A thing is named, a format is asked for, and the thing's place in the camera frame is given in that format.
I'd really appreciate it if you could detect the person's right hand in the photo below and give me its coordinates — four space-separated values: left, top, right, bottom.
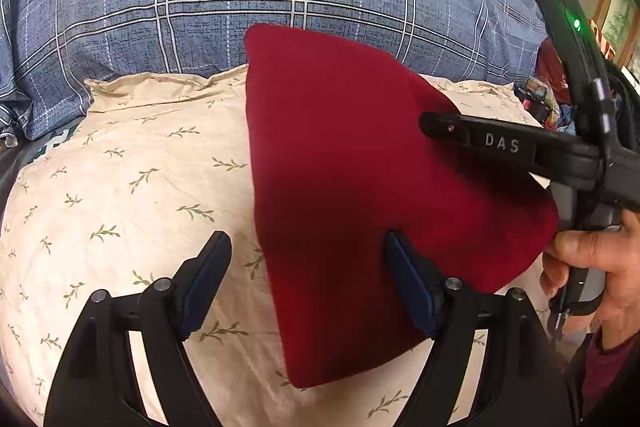
540 210 639 350

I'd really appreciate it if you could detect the cream floral pillow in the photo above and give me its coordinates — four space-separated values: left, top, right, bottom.
1 67 530 426

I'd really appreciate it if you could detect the grey patterned bed sheet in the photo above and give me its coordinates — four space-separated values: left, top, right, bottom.
0 117 84 211

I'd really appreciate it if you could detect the red plastic bag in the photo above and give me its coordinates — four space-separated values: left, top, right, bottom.
536 37 572 105

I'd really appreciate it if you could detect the red knit sweater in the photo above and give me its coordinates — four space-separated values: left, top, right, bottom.
244 24 558 388

